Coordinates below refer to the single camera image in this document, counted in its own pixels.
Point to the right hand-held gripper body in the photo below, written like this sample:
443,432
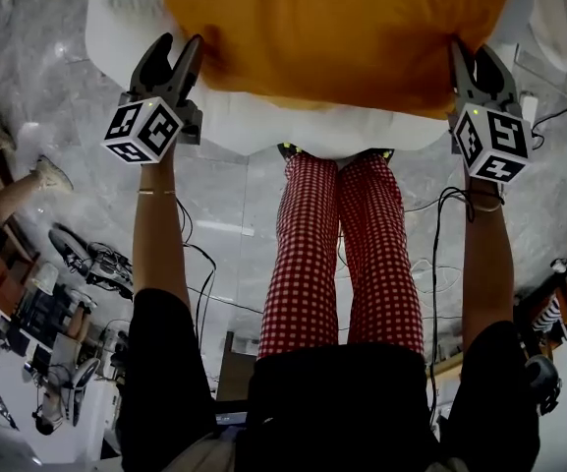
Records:
492,140

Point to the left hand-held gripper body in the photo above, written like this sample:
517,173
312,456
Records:
145,131

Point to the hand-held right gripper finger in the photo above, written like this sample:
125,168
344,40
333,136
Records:
462,76
501,79

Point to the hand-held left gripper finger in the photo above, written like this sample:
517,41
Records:
150,64
190,67

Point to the orange pillow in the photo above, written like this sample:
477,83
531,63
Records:
337,32

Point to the person's right forearm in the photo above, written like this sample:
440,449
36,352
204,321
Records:
487,273

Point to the person's left forearm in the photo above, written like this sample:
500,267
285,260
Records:
157,244

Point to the white round beanbag chair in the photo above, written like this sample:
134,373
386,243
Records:
126,42

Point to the black and beige wrist bands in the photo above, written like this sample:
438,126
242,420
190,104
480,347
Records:
484,203

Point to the person's right black shoe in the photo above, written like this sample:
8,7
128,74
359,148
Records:
381,154

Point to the person's black shoe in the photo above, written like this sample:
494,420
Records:
290,149
381,154

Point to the person's left black shoe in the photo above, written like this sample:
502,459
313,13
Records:
290,149

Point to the yellow seat pad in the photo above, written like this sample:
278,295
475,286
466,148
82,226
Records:
327,103

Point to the black white gear pile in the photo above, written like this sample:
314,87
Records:
91,263

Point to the white bucket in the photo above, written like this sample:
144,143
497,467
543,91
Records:
44,277

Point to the brown cabinet with white top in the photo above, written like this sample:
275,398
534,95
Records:
8,273

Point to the person's red checked trousers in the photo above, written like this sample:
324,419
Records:
302,263

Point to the black waist-worn device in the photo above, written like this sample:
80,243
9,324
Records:
231,418

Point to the person's black shirt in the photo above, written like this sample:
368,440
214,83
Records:
337,411

